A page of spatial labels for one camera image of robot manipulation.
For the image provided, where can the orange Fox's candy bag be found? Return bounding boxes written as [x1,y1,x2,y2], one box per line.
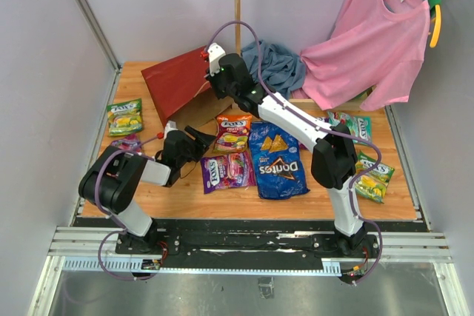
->
[213,115,252,153]

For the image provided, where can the purple berries Fox's candy bag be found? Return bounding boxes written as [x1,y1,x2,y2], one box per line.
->
[200,151,256,194]

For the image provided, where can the red paper bag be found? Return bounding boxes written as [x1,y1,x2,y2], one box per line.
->
[141,47,233,130]

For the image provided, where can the blue Doritos chip bag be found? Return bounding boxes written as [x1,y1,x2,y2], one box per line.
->
[249,121,310,200]

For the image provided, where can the green white snack bag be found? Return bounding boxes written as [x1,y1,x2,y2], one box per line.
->
[107,98,144,137]

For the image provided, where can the purple snack bag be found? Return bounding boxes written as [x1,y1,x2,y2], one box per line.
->
[298,115,330,151]

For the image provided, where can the green candy snack bag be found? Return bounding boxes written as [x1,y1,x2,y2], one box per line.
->
[327,111,373,146]

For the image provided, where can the green yellow Fox's candy bag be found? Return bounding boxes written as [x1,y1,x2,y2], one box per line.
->
[354,151,395,204]

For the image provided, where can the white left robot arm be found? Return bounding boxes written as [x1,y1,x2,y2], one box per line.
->
[79,121,216,254]

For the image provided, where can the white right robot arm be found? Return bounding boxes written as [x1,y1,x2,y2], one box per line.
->
[206,45,382,258]

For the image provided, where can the blue crumpled shirt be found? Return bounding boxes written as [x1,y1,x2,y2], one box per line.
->
[259,40,306,99]

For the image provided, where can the pink t-shirt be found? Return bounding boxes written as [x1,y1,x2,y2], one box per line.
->
[295,0,430,111]

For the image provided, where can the yellow clothes hanger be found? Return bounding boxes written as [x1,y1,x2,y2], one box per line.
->
[414,0,442,49]

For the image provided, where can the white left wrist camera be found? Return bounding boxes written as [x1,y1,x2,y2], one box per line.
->
[164,121,178,138]

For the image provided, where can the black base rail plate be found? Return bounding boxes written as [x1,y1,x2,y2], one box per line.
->
[70,218,423,272]

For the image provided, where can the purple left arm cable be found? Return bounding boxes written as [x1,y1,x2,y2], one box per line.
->
[94,132,166,282]

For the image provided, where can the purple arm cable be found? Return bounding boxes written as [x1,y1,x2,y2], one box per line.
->
[94,132,166,282]
[207,20,382,287]

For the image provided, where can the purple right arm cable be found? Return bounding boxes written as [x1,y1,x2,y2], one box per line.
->
[207,20,382,287]

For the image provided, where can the aluminium corner post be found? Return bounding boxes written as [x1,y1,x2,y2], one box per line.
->
[53,0,123,73]

